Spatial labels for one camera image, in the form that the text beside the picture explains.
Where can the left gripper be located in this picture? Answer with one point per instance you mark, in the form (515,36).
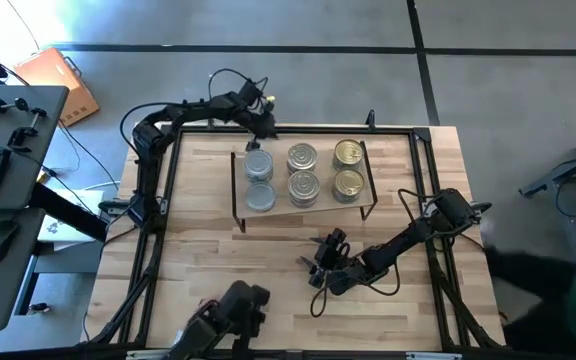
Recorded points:
(263,122)

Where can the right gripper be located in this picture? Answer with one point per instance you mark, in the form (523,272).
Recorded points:
(343,272)

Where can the Bumble Bee light tuna can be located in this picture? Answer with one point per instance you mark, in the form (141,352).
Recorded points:
(260,196)
(258,165)

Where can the Wild Planet pink blue can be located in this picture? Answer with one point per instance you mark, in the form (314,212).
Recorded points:
(303,187)
(302,157)

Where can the gold-lid green albacore can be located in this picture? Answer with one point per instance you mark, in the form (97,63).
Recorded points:
(348,154)
(348,185)

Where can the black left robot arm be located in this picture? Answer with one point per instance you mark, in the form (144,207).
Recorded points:
(150,137)

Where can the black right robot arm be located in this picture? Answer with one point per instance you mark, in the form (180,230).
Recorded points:
(418,230)

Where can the white paper sheet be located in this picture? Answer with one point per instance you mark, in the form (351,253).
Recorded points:
(68,220)

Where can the orange cardboard box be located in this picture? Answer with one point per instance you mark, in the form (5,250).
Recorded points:
(58,85)

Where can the person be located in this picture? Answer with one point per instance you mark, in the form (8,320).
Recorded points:
(548,300)

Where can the dark gray desk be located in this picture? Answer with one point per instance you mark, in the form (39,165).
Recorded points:
(8,150)

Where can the gray metal stand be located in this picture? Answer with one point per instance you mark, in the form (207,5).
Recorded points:
(563,170)

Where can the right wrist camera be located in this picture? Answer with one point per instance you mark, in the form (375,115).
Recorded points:
(337,241)

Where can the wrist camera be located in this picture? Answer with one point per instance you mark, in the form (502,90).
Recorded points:
(250,92)
(337,241)

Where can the wooden shelf with black frame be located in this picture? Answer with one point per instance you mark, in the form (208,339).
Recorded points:
(318,210)

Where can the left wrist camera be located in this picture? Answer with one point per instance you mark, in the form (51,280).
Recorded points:
(250,92)

